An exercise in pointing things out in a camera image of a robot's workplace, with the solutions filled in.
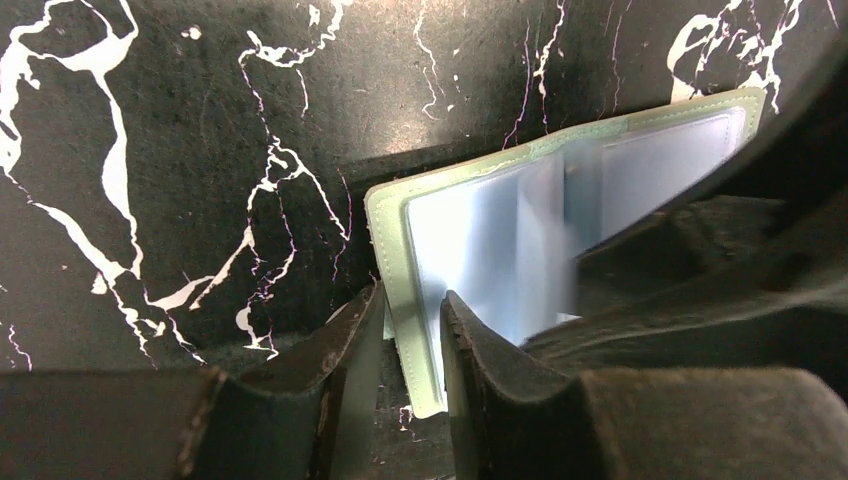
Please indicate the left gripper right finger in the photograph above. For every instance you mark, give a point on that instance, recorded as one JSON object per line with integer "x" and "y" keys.
{"x": 765, "y": 398}

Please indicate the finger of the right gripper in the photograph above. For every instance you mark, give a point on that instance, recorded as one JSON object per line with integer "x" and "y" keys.
{"x": 746, "y": 269}

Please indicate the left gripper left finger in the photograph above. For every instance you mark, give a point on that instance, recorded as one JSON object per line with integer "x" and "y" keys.
{"x": 306, "y": 414}

